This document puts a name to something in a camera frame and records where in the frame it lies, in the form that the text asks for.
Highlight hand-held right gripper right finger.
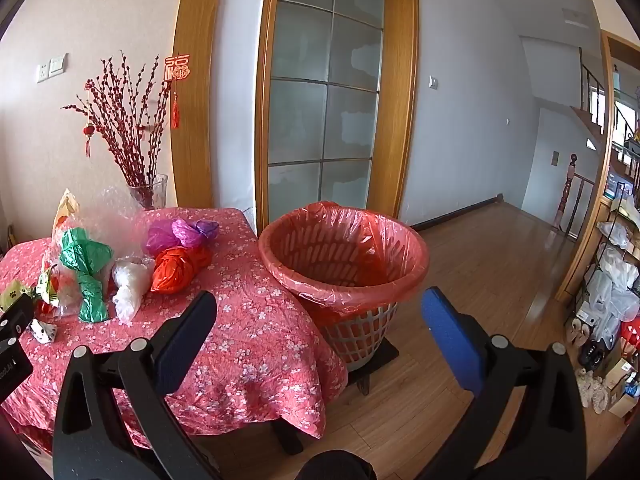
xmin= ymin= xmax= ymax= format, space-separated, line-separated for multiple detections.
xmin=420 ymin=287 xmax=588 ymax=480

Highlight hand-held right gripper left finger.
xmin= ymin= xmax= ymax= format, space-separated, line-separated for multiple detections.
xmin=52 ymin=290 xmax=221 ymax=480

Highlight yellow-green paw print bag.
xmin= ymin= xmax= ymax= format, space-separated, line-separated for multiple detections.
xmin=0 ymin=280 xmax=38 ymax=313

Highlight large red plastic bag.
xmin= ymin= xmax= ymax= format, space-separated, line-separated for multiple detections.
xmin=150 ymin=245 xmax=214 ymax=295

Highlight white plastic bag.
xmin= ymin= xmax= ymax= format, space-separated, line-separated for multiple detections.
xmin=111 ymin=257 xmax=157 ymax=324

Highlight white plastic waste basket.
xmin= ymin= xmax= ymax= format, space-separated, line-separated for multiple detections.
xmin=258 ymin=201 xmax=431 ymax=372

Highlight pink plastic bag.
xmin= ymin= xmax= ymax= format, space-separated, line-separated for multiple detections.
xmin=145 ymin=222 xmax=181 ymax=257

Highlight purple plastic bag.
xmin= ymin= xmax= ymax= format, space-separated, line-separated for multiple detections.
xmin=171 ymin=218 xmax=220 ymax=248

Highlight green plastic bag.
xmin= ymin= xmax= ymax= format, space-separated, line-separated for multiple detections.
xmin=59 ymin=227 xmax=115 ymax=323

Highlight red basket liner bag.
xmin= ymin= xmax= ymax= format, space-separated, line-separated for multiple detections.
xmin=258 ymin=200 xmax=431 ymax=311

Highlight clear bubble wrap bag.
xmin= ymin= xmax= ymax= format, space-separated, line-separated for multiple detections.
xmin=75 ymin=184 xmax=153 ymax=263

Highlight small white dotted wrapper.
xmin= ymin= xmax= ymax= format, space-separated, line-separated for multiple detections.
xmin=29 ymin=318 xmax=57 ymax=345

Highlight pink floral tablecloth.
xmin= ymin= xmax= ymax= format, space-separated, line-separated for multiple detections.
xmin=0 ymin=207 xmax=349 ymax=448

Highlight yellow and white snack wrapper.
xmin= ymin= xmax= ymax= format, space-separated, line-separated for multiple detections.
xmin=34 ymin=260 xmax=66 ymax=317

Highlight beige slippers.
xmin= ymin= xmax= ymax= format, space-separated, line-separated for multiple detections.
xmin=571 ymin=316 xmax=603 ymax=350

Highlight glass vase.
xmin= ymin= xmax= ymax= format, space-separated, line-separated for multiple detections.
xmin=127 ymin=173 xmax=169 ymax=211

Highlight black shoes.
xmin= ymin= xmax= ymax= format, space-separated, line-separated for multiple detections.
xmin=577 ymin=339 xmax=615 ymax=368

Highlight white crumpled cloth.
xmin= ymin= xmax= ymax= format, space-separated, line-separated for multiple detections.
xmin=574 ymin=367 xmax=610 ymax=415

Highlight cream paper bag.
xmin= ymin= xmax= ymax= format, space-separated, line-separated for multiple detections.
xmin=52 ymin=188 xmax=81 ymax=251

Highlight black metal storage rack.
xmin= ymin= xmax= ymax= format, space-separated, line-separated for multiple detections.
xmin=564 ymin=195 xmax=640 ymax=361

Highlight white plastic sack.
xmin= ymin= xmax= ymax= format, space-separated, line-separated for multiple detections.
xmin=597 ymin=220 xmax=632 ymax=251
xmin=585 ymin=250 xmax=640 ymax=331

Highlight red plastic stool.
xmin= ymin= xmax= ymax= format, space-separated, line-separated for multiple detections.
xmin=619 ymin=316 xmax=640 ymax=356

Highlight cardboard box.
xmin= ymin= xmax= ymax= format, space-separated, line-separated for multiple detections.
xmin=606 ymin=377 xmax=640 ymax=421

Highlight red berry branches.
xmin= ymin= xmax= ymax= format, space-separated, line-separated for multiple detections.
xmin=61 ymin=50 xmax=173 ymax=208

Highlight red hanging knot ornament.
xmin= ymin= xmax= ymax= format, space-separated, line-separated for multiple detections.
xmin=164 ymin=52 xmax=193 ymax=130

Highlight frosted glass wooden door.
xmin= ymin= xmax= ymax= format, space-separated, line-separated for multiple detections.
xmin=254 ymin=0 xmax=420 ymax=235

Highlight stair railing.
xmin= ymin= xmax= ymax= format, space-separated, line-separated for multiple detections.
xmin=579 ymin=46 xmax=608 ymax=135

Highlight wooden newel post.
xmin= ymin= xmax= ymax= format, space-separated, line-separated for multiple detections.
xmin=560 ymin=153 xmax=578 ymax=235

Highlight wooden arch frame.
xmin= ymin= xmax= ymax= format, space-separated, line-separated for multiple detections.
xmin=170 ymin=0 xmax=229 ymax=209

